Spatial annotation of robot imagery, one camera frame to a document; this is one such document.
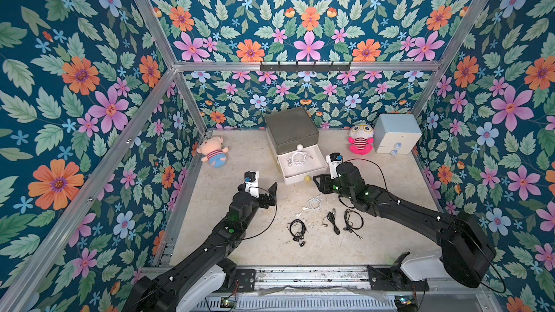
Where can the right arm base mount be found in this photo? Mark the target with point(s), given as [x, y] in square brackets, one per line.
[392, 278]

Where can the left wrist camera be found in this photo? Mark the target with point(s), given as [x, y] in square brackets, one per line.
[251, 183]

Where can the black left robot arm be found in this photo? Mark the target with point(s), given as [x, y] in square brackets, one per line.
[208, 268]

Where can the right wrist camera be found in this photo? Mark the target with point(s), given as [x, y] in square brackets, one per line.
[334, 160]

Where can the white wired earphones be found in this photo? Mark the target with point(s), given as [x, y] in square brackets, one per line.
[298, 158]
[311, 207]

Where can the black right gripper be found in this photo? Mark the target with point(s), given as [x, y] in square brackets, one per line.
[327, 182]

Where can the pink white plush toy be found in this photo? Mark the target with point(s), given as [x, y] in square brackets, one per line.
[361, 139]

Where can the three-tier colored drawer cabinet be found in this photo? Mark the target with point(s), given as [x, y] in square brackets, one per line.
[294, 138]

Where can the black wired earphones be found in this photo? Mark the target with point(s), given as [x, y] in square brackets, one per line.
[354, 222]
[330, 220]
[297, 230]

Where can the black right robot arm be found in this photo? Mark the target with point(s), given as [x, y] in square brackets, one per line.
[466, 252]

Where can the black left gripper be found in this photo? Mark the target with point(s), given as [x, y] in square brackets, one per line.
[270, 196]

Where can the black hook rail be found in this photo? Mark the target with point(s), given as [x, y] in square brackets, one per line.
[291, 67]

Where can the white blue mini drawer cabinet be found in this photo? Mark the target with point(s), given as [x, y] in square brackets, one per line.
[396, 134]

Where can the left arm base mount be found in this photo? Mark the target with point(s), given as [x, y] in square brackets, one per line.
[237, 280]

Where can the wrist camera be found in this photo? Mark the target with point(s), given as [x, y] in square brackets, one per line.
[251, 183]
[334, 160]

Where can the pink pig plush toy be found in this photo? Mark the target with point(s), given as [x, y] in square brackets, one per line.
[213, 152]

